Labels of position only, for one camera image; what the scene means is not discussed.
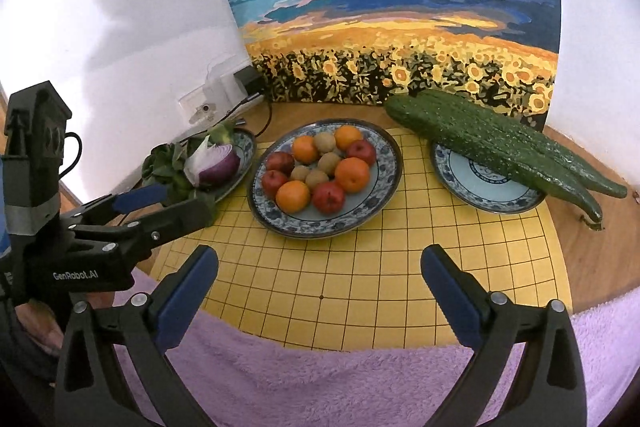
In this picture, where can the large blue floral plate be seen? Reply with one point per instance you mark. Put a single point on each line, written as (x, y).
(359, 208)

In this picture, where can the rear green cucumber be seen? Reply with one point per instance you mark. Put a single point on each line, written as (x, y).
(584, 172)

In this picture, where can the right blue floral plate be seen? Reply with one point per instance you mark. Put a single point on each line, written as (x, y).
(480, 187)

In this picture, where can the black power adapter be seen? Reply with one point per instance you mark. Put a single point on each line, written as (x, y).
(252, 81)

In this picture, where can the yellow grid board mat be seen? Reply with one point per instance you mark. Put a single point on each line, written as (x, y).
(363, 289)

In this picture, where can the halved red onion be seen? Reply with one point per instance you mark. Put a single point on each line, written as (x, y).
(211, 165)

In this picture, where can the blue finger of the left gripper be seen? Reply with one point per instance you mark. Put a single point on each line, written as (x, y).
(105, 208)

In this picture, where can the person's hand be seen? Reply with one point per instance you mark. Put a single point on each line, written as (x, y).
(39, 322)

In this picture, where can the left blue floral plate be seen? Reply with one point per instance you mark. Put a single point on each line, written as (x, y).
(244, 145)

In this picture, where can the green cucumber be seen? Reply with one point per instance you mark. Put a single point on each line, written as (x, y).
(584, 172)
(480, 134)

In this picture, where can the brown kiwi fruit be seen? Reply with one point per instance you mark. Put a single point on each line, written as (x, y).
(324, 142)
(328, 163)
(300, 173)
(315, 178)

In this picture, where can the front green cucumber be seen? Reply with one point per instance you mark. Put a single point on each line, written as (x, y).
(480, 134)

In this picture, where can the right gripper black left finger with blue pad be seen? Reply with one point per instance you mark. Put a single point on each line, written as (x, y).
(91, 388)

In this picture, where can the sunflower field painting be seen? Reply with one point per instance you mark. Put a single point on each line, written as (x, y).
(499, 53)

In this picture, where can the white wall socket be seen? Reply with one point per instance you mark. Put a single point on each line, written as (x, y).
(213, 99)

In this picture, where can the purple fluffy towel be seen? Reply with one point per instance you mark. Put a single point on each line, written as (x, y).
(243, 380)

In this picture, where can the green leafy vegetable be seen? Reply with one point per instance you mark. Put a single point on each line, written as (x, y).
(164, 164)

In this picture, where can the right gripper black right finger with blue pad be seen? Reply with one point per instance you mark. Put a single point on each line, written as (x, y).
(548, 388)

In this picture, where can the orange tangerine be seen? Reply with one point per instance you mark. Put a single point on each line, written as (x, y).
(293, 196)
(346, 135)
(304, 150)
(353, 174)

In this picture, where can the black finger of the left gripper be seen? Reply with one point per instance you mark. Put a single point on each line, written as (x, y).
(138, 237)

